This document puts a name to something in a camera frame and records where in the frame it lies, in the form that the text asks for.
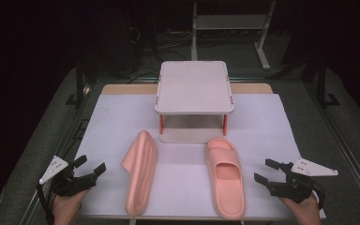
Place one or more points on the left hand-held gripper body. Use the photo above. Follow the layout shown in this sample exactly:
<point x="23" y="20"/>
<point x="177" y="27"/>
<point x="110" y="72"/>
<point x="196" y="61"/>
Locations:
<point x="72" y="184"/>

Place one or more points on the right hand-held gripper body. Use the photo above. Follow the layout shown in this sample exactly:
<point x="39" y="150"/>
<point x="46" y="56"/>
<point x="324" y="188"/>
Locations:
<point x="296" y="187"/>

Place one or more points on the pink rubber slipper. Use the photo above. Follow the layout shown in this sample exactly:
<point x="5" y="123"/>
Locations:
<point x="226" y="181"/>
<point x="140" y="175"/>

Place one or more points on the white two-tier shoe rack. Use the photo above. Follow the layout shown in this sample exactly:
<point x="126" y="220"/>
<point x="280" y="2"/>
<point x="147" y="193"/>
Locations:
<point x="193" y="87"/>

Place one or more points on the person's left hand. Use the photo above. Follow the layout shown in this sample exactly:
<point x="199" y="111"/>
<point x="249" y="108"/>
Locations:
<point x="65" y="207"/>

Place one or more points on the person's right hand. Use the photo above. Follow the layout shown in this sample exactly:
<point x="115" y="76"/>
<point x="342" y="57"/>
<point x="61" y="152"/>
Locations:
<point x="306" y="211"/>

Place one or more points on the black metal stand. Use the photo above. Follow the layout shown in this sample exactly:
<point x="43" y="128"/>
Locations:
<point x="323" y="84"/>
<point x="80" y="84"/>

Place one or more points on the white table mat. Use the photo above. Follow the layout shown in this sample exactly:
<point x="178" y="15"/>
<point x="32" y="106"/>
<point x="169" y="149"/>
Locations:
<point x="181" y="187"/>

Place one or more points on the white metal stand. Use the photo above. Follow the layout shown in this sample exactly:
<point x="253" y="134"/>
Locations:
<point x="231" y="22"/>

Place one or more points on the metal floor rail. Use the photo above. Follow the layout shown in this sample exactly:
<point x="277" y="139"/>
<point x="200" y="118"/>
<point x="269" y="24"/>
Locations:
<point x="340" y="143"/>
<point x="62" y="146"/>

